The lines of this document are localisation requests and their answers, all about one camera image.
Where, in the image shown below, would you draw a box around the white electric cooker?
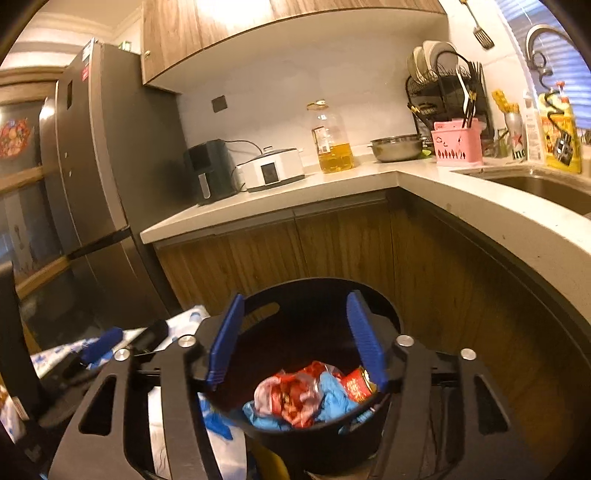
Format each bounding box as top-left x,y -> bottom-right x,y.
235,147 -> 306,193

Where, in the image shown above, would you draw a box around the pink utensil holder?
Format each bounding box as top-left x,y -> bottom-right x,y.
431,117 -> 484,167

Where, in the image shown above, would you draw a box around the black air fryer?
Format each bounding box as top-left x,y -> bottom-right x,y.
184,139 -> 237,206

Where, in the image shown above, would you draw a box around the white plastic bottle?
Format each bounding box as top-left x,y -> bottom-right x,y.
523,92 -> 546,162

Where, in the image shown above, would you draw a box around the yellow detergent bottle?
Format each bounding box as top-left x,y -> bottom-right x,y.
538,80 -> 583,174

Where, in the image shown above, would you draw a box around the kitchen counter with wooden cabinets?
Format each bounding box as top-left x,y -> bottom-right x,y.
140,157 -> 591,480

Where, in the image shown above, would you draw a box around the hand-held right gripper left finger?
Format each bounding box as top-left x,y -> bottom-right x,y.
48,293 -> 245,480

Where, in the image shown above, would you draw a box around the round red decoration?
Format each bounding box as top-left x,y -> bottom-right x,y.
0,117 -> 35,160

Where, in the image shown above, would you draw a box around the steel kitchen sink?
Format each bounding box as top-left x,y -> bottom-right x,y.
455,166 -> 591,217

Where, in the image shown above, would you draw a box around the black power cable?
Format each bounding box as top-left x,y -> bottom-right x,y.
224,139 -> 264,160

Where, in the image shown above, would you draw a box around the blue floral tablecloth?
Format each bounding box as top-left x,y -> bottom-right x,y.
30,305 -> 247,480

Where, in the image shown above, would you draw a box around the black trash bin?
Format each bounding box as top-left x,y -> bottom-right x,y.
198,277 -> 404,476

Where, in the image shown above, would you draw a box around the wooden wall cabinets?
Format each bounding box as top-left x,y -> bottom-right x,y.
141,0 -> 448,93

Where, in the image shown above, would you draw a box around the metal faucet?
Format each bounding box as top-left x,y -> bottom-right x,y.
525,25 -> 578,93

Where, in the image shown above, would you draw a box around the grey refrigerator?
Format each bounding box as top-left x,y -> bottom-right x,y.
39,39 -> 195,319

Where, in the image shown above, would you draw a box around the red white snack packet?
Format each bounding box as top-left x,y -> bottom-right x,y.
254,361 -> 345,428

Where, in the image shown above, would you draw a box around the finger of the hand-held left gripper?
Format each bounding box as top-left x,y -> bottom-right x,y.
131,319 -> 170,354
78,327 -> 125,366

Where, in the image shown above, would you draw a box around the yellow brush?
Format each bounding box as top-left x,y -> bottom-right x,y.
492,89 -> 520,114

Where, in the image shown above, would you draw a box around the silver drink can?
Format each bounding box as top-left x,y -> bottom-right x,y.
503,110 -> 527,161

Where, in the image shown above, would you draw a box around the cooking oil bottle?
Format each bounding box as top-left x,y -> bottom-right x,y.
306,99 -> 355,174

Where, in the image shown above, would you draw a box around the black dish rack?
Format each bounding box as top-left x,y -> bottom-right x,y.
405,41 -> 495,148

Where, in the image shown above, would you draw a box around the hanging metal spatula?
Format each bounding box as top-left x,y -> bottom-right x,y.
459,0 -> 495,51

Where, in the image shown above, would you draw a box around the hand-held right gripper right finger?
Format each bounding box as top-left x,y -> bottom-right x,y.
346,291 -> 541,480

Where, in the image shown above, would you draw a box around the wooden glass door cabinet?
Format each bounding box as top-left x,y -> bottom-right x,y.
0,67 -> 93,352

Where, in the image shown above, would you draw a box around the red printed can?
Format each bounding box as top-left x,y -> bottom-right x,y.
342,367 -> 379,404

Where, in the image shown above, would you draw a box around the window blind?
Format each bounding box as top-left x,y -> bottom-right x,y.
496,0 -> 591,132

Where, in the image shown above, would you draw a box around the metal bowl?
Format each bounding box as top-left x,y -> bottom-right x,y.
368,134 -> 424,163

